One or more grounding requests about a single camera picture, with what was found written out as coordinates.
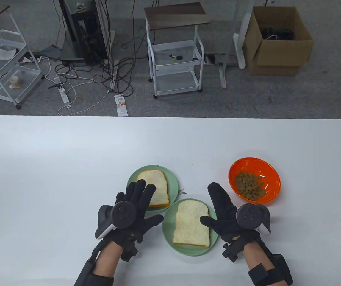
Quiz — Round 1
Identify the person's right hand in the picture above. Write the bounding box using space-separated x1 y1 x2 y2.
200 182 262 244

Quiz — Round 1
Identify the person's left hand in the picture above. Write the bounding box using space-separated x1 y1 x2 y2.
108 179 164 249

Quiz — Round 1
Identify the black white hand controller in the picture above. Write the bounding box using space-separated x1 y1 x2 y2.
95 201 137 240
236 203 272 236

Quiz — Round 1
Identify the white toast slice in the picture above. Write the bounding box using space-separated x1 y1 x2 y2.
137 170 170 207
172 200 211 248

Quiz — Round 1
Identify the green round plate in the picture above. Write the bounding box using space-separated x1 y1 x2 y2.
162 197 218 257
126 165 179 212

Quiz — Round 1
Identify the pile of green raisins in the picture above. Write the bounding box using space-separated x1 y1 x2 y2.
234 171 268 200

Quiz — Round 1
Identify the orange plastic bowl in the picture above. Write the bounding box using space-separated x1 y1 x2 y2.
229 157 281 204

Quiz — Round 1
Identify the person's right forearm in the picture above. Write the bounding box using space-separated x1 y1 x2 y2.
242 243 273 276

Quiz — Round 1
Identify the person's left forearm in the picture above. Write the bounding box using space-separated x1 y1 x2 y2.
93 240 123 279

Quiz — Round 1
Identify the white paper slip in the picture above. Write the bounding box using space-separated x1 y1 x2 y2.
114 94 129 117

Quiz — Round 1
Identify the white power strip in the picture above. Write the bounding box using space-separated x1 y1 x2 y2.
58 86 72 108

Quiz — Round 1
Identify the white desk leg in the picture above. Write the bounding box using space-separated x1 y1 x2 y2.
232 0 255 69

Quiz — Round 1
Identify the white cart with dark top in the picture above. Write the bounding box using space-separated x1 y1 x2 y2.
144 2 212 99
0 4 45 110

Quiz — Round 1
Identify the brown cardboard box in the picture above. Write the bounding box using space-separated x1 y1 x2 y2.
243 6 315 76

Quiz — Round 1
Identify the black computer tower stand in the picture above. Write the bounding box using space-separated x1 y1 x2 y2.
58 0 112 66

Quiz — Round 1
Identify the grey flat device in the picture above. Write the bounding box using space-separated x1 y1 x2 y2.
38 45 62 61

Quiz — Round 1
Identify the bundle of black gear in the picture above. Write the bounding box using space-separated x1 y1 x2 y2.
258 26 295 41

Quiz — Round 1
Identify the crumpled white paper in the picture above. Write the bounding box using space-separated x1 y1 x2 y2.
0 47 17 60

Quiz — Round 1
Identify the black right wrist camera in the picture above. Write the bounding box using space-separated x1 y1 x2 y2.
222 238 244 262

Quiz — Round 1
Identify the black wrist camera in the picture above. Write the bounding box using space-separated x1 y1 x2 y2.
120 238 139 262
222 238 244 262

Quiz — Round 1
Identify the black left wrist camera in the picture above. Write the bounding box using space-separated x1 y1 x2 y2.
120 238 139 262

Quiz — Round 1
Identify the bundle of black cables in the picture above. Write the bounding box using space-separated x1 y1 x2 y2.
92 0 151 97

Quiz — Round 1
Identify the grey metal floor rail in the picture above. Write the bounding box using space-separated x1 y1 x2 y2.
204 53 227 89

